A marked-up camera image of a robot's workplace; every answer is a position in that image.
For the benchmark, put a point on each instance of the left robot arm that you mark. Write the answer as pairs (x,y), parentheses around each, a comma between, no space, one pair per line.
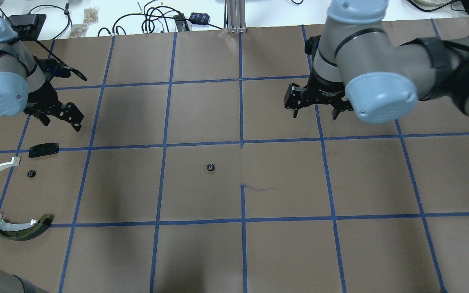
(25,87)

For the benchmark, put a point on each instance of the dark green brake shoe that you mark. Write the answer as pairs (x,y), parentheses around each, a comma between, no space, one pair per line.
(26,231)

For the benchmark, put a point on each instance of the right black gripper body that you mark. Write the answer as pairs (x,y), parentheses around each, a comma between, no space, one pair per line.
(325,92)

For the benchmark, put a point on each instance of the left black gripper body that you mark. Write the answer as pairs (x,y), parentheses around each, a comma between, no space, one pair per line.
(43,96)

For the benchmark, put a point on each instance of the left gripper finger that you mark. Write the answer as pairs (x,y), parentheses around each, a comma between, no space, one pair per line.
(77,127)
(45,120)

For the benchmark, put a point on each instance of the blue checkered adapter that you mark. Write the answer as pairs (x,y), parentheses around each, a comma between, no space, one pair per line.
(199,18)

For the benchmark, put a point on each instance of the black device on stand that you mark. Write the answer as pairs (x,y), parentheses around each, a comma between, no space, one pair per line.
(28,26)

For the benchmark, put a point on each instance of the aluminium frame post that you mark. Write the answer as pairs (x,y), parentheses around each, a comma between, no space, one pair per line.
(235,20)

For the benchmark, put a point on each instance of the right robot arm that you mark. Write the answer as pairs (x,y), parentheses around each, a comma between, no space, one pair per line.
(356,68)

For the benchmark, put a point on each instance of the small black plastic part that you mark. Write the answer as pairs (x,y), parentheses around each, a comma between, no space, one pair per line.
(45,149)

